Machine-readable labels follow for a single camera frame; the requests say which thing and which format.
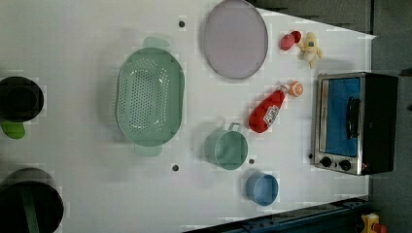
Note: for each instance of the red ketchup bottle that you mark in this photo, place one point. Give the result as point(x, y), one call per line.
point(264, 115)

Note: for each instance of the green plastic colander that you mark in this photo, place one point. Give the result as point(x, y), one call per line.
point(150, 97)

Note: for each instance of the red toy strawberry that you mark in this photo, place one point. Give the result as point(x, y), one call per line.
point(287, 42)
point(297, 36)

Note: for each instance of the green cup with handle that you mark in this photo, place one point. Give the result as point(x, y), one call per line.
point(227, 148)

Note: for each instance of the yellow toy banana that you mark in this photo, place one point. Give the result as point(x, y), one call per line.
point(309, 45)

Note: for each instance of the lilac round plate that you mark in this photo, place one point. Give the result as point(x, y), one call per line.
point(235, 39)

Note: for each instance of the blue plastic cup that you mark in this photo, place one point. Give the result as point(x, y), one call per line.
point(262, 188)

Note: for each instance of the black oven door handle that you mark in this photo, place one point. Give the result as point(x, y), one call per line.
point(352, 118)

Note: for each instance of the orange slice toy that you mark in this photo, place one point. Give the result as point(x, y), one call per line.
point(295, 89)

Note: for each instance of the black toaster oven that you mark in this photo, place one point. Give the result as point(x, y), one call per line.
point(373, 151)

